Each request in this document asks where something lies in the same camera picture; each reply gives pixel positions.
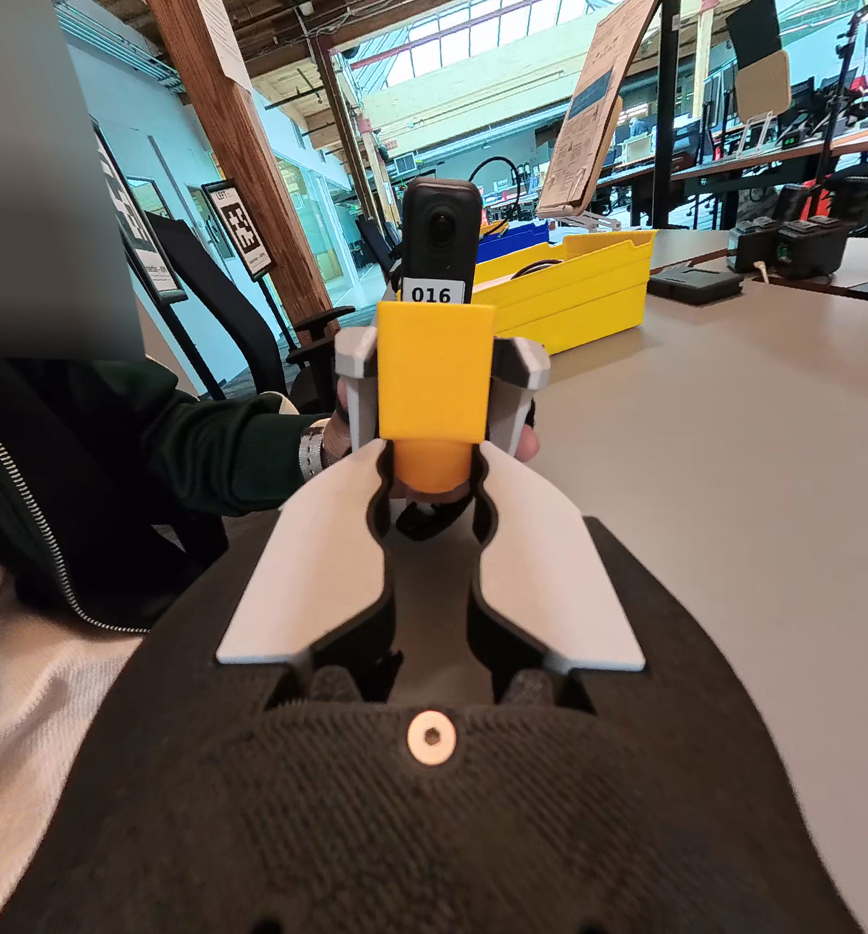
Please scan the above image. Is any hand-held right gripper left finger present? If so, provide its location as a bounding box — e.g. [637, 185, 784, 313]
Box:
[216, 438, 397, 677]

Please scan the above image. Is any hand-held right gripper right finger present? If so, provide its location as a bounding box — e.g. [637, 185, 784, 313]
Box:
[469, 442, 648, 677]

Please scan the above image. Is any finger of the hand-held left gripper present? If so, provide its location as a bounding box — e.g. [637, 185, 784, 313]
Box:
[334, 327, 384, 452]
[486, 337, 551, 452]

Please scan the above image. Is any yellow toy block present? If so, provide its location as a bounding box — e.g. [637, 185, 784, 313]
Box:
[375, 301, 496, 491]

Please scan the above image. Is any person's left forearm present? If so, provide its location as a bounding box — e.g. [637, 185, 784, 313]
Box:
[142, 390, 325, 512]

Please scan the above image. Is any grey desk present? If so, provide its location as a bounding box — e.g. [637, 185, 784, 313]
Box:
[389, 228, 868, 934]

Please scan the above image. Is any person's left hand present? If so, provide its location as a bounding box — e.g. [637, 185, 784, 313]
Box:
[322, 383, 540, 504]

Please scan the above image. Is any yellow plastic bin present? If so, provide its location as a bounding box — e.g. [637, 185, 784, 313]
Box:
[474, 228, 657, 356]

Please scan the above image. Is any blue plastic bin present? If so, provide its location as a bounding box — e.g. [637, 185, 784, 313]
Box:
[476, 219, 551, 265]

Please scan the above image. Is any silver wristwatch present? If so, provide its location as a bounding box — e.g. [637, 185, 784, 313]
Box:
[299, 425, 330, 484]

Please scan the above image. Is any black office chair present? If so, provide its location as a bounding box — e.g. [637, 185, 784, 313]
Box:
[145, 214, 358, 417]

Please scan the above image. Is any white panel stand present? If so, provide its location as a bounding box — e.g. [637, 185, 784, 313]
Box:
[550, 206, 624, 233]

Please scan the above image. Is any printed cardboard panel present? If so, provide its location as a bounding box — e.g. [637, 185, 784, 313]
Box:
[536, 0, 659, 218]

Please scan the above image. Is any small framed marker sign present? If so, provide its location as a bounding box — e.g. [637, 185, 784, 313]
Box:
[200, 179, 298, 353]

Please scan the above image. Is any black flat box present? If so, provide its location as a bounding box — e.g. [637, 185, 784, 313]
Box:
[647, 266, 744, 305]

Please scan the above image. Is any wooden pillar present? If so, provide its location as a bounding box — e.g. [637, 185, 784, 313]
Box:
[148, 0, 333, 329]

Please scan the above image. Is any large framed marker sign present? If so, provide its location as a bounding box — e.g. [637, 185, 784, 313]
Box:
[92, 120, 227, 401]

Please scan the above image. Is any black steel pole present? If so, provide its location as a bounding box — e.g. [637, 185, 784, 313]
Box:
[653, 0, 679, 231]

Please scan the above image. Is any black battery charger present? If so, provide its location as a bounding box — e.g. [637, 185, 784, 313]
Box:
[775, 215, 852, 280]
[727, 217, 781, 274]

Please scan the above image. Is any white paper notice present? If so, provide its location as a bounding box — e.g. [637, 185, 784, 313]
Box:
[197, 0, 254, 94]

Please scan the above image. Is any black battery pack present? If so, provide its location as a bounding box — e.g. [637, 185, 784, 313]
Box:
[771, 182, 814, 223]
[837, 175, 868, 236]

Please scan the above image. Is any tan and black board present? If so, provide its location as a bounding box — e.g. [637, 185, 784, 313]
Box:
[726, 0, 794, 158]

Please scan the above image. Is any black looped cable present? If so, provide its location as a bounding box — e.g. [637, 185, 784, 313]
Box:
[469, 155, 528, 198]

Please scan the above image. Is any slim wooden post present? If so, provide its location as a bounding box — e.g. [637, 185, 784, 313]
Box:
[310, 33, 387, 220]

